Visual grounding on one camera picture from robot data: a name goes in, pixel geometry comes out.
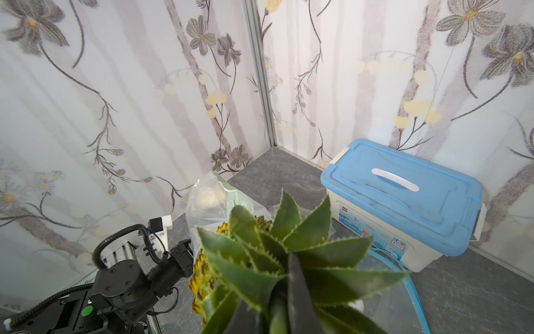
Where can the blue-lidded white storage box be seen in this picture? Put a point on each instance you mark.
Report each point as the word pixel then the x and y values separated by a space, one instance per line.
pixel 413 209

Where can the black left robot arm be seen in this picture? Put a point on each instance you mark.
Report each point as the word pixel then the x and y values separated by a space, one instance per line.
pixel 119 299

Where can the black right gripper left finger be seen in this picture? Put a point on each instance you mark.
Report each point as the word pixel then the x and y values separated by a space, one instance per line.
pixel 245 321

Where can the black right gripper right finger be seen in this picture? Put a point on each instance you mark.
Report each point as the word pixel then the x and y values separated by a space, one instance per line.
pixel 302 316

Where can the blue-zip clear plastic bag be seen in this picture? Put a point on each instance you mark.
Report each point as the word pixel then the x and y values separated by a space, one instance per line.
pixel 397 309

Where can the small bag of white gloves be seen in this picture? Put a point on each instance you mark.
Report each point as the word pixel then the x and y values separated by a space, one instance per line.
pixel 208 197

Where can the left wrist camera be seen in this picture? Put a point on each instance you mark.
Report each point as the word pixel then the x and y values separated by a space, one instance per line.
pixel 158 230

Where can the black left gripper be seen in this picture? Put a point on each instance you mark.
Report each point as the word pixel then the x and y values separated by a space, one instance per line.
pixel 176 265

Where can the green-zip bag with pineapple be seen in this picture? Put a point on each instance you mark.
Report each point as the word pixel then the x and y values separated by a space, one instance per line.
pixel 215 217

